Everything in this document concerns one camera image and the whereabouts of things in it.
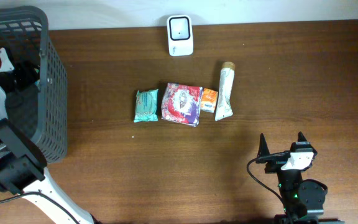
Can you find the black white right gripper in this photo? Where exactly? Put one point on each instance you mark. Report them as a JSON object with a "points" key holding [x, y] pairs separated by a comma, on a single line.
{"points": [[273, 166]]}

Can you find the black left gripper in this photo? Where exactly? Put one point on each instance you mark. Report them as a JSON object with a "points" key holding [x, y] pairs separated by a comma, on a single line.
{"points": [[26, 69]]}

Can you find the white tube with brown cap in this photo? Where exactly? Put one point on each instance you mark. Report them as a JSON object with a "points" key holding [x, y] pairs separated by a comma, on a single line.
{"points": [[223, 107]]}

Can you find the orange tissue pack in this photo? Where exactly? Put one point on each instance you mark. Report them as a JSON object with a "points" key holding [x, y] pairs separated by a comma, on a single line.
{"points": [[209, 100]]}

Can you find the red purple floral package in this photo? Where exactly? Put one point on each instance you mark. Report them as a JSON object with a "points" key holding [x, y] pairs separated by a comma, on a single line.
{"points": [[182, 104]]}

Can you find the teal wet wipes pack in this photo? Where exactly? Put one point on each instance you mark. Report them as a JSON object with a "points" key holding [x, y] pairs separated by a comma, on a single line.
{"points": [[146, 106]]}

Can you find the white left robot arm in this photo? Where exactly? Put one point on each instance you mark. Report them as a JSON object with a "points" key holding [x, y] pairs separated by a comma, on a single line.
{"points": [[23, 167]]}

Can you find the white barcode scanner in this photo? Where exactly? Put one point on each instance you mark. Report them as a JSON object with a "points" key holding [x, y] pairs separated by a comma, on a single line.
{"points": [[180, 35]]}

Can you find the dark grey plastic basket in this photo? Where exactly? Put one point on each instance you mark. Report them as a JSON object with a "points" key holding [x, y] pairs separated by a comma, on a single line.
{"points": [[39, 111]]}

